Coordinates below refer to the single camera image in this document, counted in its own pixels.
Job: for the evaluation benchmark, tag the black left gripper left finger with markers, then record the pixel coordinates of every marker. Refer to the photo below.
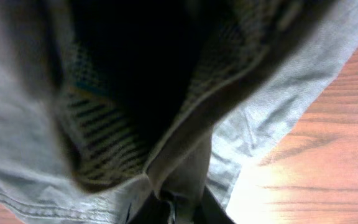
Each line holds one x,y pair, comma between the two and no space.
155,210

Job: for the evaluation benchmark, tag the grey shorts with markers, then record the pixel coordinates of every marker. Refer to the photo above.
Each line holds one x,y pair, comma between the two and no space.
102,102

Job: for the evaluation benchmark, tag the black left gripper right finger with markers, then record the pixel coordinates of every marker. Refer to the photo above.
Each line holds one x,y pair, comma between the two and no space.
209,211

